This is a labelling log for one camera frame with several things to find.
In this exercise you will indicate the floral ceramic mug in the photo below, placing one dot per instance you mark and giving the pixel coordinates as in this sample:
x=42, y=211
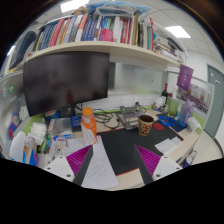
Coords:
x=145, y=126

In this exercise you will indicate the small blue box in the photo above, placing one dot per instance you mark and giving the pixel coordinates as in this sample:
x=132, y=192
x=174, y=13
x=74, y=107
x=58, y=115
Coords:
x=76, y=121

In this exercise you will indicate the flat round red coaster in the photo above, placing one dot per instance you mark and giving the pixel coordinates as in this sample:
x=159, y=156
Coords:
x=158, y=126

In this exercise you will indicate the white tissue stack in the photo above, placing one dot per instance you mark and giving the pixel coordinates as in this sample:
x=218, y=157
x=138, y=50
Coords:
x=37, y=131

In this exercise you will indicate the grey metal laptop stand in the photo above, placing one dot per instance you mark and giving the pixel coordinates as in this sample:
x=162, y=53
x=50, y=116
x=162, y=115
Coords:
x=128, y=116

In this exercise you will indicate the black computer monitor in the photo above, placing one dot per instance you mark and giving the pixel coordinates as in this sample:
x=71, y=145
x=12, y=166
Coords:
x=66, y=80

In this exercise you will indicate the white ceiling light panel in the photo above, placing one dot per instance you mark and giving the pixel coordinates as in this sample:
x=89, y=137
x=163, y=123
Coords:
x=178, y=32
x=74, y=5

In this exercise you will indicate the white paper sheet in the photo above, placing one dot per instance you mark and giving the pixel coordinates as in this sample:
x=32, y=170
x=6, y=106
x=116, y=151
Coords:
x=100, y=170

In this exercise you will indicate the black desk mat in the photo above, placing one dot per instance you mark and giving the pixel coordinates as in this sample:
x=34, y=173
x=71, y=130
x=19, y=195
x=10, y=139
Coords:
x=120, y=146

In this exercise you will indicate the group photo poster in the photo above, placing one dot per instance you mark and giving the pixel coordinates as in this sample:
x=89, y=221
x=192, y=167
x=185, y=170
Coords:
x=198, y=96

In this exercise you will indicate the white folded tissue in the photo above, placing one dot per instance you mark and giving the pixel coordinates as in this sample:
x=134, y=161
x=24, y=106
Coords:
x=166, y=146

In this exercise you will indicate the purple water bottle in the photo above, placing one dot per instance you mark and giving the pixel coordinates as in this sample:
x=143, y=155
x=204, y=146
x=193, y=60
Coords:
x=185, y=115

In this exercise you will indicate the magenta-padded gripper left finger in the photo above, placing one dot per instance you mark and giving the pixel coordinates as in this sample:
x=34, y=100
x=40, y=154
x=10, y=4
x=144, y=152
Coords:
x=58, y=166

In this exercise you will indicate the orange drink bottle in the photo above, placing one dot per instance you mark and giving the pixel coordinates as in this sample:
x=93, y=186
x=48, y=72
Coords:
x=89, y=130

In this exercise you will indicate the grey door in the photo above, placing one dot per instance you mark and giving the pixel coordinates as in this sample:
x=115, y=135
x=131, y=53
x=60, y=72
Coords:
x=215, y=100

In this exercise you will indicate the white tissue pack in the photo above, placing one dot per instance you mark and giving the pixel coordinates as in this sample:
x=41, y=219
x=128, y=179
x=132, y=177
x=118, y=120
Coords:
x=194, y=124

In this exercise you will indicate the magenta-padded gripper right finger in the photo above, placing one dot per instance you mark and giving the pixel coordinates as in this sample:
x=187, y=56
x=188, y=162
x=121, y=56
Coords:
x=166, y=166

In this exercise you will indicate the purple pennant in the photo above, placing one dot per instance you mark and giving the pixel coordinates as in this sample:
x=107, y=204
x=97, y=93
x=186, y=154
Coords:
x=184, y=77

